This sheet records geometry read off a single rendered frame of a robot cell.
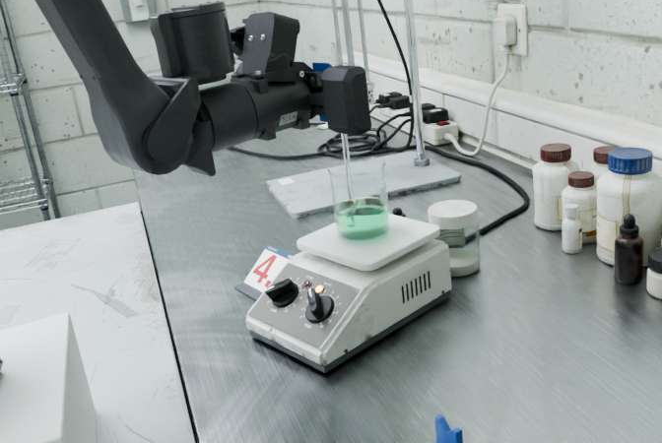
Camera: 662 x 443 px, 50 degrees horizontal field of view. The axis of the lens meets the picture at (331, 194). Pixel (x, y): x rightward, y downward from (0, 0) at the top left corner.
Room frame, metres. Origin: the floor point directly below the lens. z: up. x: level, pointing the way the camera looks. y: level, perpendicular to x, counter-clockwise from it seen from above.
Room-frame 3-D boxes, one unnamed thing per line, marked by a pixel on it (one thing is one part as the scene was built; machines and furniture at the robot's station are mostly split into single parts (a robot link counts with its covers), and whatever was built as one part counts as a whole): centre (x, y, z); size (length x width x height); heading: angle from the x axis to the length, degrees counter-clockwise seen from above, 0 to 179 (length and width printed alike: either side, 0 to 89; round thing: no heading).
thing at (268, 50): (0.69, 0.05, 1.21); 0.07 x 0.06 x 0.07; 38
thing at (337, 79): (0.69, 0.04, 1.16); 0.19 x 0.08 x 0.06; 38
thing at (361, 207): (0.73, -0.03, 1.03); 0.07 x 0.06 x 0.08; 153
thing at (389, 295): (0.71, -0.02, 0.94); 0.22 x 0.13 x 0.08; 130
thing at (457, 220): (0.80, -0.14, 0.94); 0.06 x 0.06 x 0.08
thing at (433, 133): (1.55, -0.19, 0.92); 0.40 x 0.06 x 0.04; 16
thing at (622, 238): (0.71, -0.32, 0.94); 0.03 x 0.03 x 0.08
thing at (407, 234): (0.73, -0.03, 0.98); 0.12 x 0.12 x 0.01; 40
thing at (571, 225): (0.81, -0.29, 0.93); 0.02 x 0.02 x 0.06
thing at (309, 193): (1.18, -0.05, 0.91); 0.30 x 0.20 x 0.01; 106
